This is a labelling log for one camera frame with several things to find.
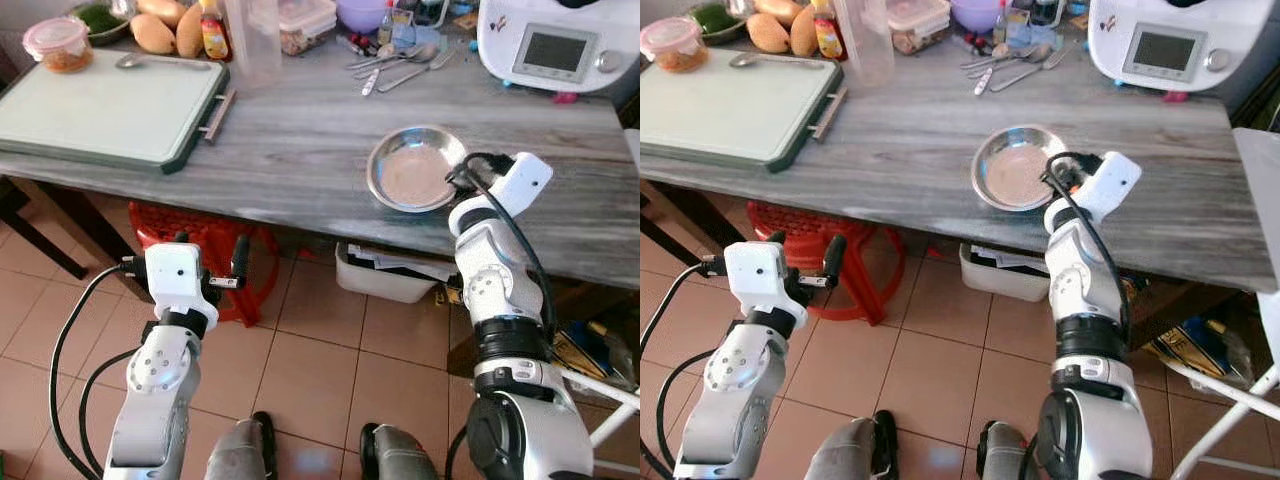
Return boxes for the shallow stainless steel bowl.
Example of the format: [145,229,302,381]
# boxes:
[366,125,469,214]
[971,125,1069,212]

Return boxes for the red plastic stool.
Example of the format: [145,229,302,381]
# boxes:
[128,200,283,327]
[745,200,891,326]

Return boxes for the metal fork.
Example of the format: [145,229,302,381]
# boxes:
[378,50,456,93]
[990,50,1069,93]

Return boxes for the white plastic tub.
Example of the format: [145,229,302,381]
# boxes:
[958,243,1051,303]
[335,242,446,304]

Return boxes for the metal table spoon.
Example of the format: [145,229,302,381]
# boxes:
[960,42,1056,71]
[345,42,441,71]

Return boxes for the white kitchen appliance with screen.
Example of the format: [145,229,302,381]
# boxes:
[477,0,641,101]
[1088,0,1280,101]

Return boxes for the silver left robot leg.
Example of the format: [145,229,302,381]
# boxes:
[205,412,279,480]
[805,410,896,480]

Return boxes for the silver robot leg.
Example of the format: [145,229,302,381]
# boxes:
[360,422,441,480]
[805,410,896,480]
[205,412,279,480]
[978,420,1041,480]

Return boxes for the long metal spoon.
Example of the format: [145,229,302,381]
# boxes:
[728,52,836,71]
[115,53,214,71]

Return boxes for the purple plastic bowl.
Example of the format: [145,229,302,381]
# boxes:
[335,0,398,33]
[948,0,1006,33]

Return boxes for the blue yellow package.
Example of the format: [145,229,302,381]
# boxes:
[548,320,626,386]
[1145,318,1246,386]

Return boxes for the clear lidded food container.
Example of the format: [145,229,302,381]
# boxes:
[887,0,951,56]
[278,0,338,56]

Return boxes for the orange sauce bottle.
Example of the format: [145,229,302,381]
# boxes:
[198,0,231,61]
[812,0,844,61]

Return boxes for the clear plastic jug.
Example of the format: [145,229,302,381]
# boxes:
[835,0,896,89]
[225,0,284,91]

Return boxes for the pink lidded food tub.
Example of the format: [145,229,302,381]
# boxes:
[640,17,709,73]
[22,17,93,73]

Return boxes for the bowl of green vegetables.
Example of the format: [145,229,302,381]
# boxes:
[68,2,131,46]
[705,2,756,46]

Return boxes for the silver right robot leg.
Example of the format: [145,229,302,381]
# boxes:
[978,420,1041,480]
[360,422,441,480]

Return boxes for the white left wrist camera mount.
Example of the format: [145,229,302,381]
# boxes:
[145,243,219,326]
[723,242,801,326]

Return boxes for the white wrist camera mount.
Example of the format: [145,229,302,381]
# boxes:
[485,152,554,219]
[1075,150,1143,223]
[145,243,219,326]
[723,242,801,326]

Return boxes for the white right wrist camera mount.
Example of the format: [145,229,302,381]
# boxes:
[485,152,554,219]
[1075,150,1143,223]

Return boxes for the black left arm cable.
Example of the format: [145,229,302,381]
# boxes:
[655,348,726,471]
[78,345,141,476]
[50,262,151,480]
[640,262,726,351]

